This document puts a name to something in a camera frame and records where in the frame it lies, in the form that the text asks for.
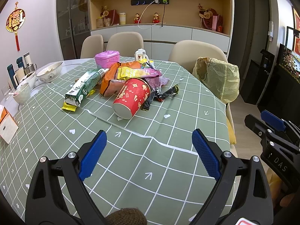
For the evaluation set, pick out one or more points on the yellow snack wrapper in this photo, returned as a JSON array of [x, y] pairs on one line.
[[127, 73]]

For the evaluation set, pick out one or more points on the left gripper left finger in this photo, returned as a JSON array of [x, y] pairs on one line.
[[45, 203]]

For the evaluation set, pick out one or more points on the beige far chair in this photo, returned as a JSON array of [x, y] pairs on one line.
[[92, 46]]

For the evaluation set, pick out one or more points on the red paper cup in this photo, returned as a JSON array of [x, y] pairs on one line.
[[133, 94]]

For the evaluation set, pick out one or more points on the white bowl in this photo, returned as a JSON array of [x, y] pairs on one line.
[[50, 73]]

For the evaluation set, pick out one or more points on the wooden shelf cabinet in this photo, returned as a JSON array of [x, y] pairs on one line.
[[163, 23]]

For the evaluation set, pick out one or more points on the orange snack bag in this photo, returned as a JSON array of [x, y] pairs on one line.
[[110, 84]]

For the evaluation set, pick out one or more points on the chinese knot wall ornament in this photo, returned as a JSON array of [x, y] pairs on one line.
[[15, 21]]

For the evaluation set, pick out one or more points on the beige middle chair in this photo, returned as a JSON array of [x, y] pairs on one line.
[[126, 43]]

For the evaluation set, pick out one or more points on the white yellow toy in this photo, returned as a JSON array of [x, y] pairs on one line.
[[141, 56]]

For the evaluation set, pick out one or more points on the green white milk carton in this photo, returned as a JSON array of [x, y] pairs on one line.
[[83, 86]]

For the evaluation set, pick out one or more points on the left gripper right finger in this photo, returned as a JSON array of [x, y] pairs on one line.
[[252, 203]]

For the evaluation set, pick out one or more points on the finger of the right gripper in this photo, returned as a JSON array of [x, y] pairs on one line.
[[258, 127], [273, 121]]

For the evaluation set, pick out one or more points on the orange white box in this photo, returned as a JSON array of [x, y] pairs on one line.
[[8, 126]]

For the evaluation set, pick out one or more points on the purple snack bag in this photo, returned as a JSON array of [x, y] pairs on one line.
[[156, 80]]

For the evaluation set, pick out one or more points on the green checked tablecloth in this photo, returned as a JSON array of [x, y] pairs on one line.
[[149, 161]]

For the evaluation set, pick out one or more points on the pink toy box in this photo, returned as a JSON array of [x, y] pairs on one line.
[[106, 59]]

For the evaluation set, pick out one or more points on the beige chair near bin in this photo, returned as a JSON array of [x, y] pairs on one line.
[[186, 52]]

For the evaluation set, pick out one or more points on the black snack wrapper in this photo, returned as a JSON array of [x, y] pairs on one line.
[[159, 96]]

